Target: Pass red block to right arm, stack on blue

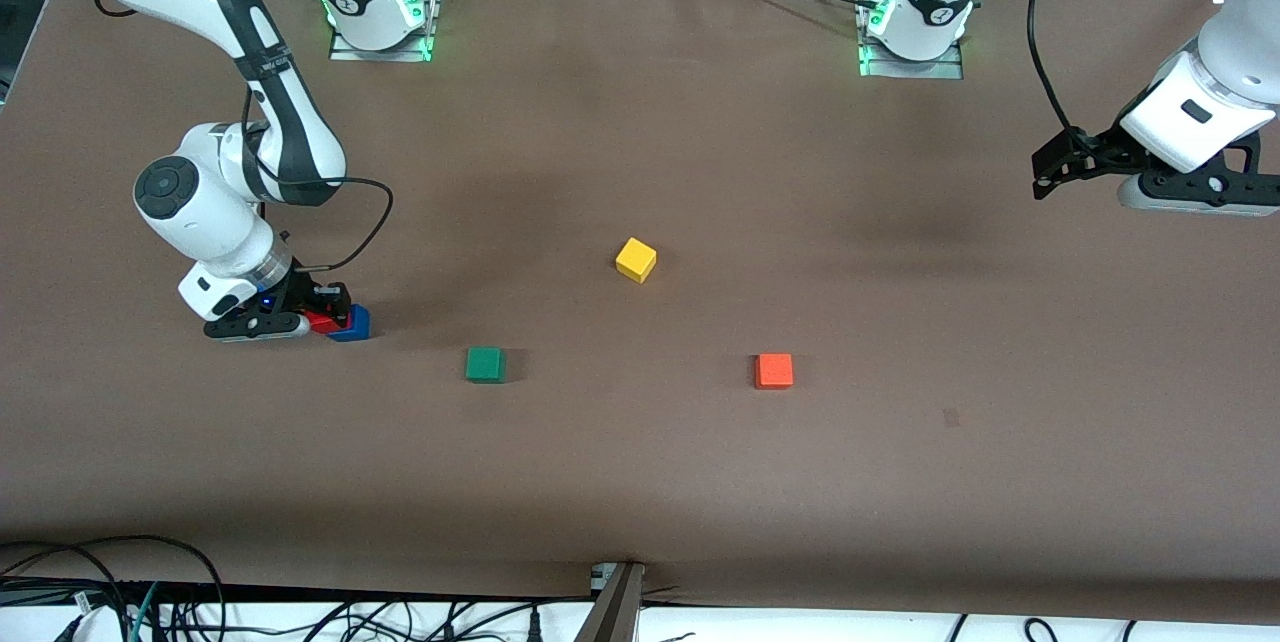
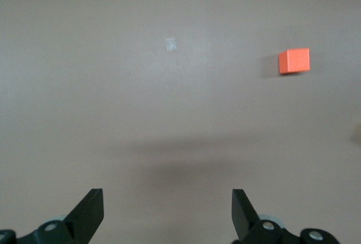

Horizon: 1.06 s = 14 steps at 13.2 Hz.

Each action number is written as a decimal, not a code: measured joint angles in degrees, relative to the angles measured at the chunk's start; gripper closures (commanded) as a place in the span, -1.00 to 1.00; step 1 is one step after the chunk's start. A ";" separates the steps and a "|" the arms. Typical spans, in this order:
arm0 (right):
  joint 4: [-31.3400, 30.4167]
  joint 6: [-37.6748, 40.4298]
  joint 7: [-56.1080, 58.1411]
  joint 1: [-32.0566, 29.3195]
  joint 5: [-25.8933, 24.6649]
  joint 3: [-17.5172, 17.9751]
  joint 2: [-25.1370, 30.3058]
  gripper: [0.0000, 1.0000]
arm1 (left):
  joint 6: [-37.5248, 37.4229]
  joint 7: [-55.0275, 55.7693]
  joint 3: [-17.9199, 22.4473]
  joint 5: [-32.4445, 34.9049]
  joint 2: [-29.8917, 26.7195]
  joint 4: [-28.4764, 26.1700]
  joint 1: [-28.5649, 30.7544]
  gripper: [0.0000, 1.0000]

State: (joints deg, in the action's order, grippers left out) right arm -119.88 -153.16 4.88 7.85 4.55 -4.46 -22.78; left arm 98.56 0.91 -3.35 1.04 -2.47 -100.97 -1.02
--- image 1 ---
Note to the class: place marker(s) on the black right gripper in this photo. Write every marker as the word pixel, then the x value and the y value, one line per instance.
pixel 303 293

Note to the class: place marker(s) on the red wooden cube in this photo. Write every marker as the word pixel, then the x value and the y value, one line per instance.
pixel 322 322

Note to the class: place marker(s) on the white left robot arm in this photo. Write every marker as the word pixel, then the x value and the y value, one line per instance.
pixel 1200 112

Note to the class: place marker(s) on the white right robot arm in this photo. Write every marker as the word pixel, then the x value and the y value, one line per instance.
pixel 200 212

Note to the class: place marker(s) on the blue wooden cube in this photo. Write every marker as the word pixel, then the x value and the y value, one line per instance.
pixel 355 327

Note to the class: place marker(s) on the green wooden cube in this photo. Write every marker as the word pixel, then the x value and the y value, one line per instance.
pixel 484 364

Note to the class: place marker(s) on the yellow wooden cube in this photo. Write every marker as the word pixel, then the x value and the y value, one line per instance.
pixel 635 260

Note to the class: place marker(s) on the orange wooden cube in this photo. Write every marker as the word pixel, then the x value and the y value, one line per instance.
pixel 773 371

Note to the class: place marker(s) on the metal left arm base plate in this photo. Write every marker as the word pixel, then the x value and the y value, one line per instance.
pixel 945 67

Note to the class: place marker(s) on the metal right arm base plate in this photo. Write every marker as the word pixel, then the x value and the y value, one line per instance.
pixel 345 52

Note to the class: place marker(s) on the grey metal post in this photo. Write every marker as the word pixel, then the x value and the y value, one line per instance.
pixel 612 607

